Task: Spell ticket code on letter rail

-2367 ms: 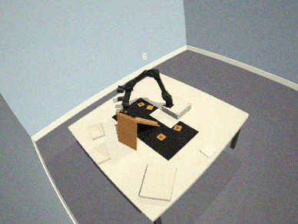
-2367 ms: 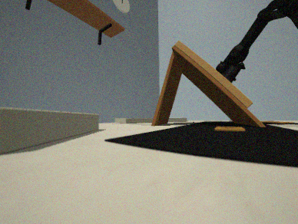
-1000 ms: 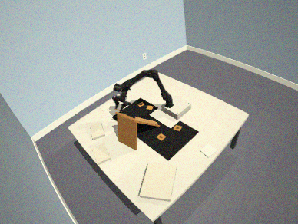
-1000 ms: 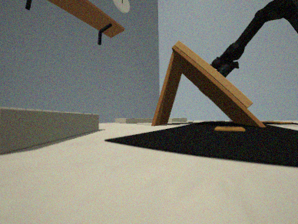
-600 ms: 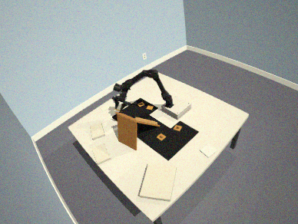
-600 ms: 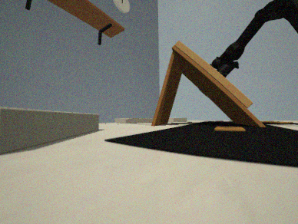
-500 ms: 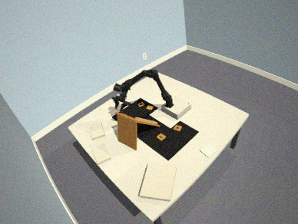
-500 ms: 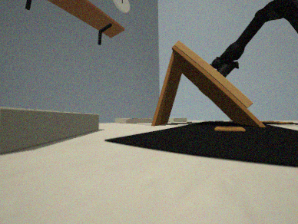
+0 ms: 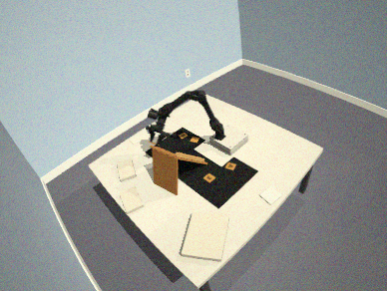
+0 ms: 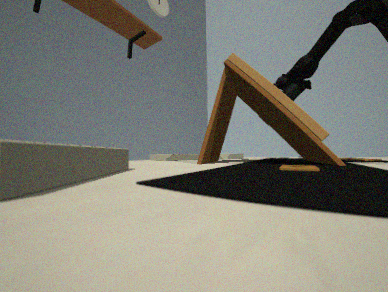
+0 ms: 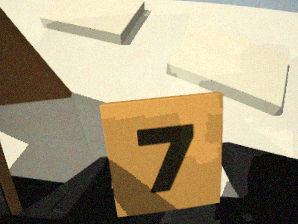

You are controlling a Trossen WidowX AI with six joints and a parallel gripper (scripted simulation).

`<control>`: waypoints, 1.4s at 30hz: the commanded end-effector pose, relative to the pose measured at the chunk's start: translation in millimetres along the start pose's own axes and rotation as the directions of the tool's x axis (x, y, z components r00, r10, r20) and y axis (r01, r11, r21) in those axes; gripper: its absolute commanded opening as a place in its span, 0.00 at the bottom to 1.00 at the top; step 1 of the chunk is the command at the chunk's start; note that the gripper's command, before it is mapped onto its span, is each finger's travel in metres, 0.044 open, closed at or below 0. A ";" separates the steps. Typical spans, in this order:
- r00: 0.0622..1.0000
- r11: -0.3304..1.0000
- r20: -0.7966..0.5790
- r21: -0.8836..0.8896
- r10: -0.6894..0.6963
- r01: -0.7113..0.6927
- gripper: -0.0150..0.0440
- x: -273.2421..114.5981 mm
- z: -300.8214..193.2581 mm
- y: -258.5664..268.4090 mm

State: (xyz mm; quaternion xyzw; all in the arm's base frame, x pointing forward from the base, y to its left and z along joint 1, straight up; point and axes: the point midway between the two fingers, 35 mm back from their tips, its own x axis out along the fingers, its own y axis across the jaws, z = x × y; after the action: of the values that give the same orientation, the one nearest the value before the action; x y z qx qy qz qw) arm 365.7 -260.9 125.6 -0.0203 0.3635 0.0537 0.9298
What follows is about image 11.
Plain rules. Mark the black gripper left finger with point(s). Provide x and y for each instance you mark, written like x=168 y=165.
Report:
x=84 y=199

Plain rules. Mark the orange square tile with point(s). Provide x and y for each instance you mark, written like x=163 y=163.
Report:
x=165 y=153

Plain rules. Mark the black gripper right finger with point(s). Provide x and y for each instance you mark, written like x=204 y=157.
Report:
x=266 y=183

